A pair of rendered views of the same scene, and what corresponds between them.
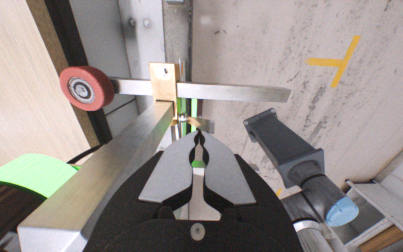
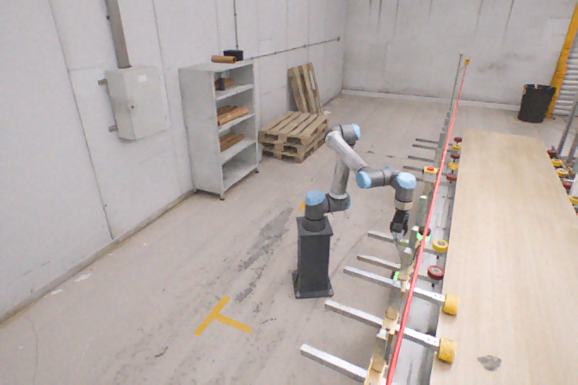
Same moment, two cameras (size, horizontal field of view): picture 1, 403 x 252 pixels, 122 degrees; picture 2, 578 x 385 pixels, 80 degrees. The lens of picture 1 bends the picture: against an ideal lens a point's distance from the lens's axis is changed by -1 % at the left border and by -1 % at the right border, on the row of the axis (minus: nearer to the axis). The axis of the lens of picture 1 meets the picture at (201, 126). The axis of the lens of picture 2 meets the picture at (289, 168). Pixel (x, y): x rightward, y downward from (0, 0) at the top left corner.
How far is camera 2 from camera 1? 1.83 m
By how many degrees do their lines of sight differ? 40
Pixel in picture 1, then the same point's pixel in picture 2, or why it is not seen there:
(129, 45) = (433, 326)
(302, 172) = (320, 224)
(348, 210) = (315, 199)
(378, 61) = (179, 305)
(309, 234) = (340, 192)
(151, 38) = (416, 324)
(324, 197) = (320, 207)
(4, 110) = (478, 277)
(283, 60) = (276, 340)
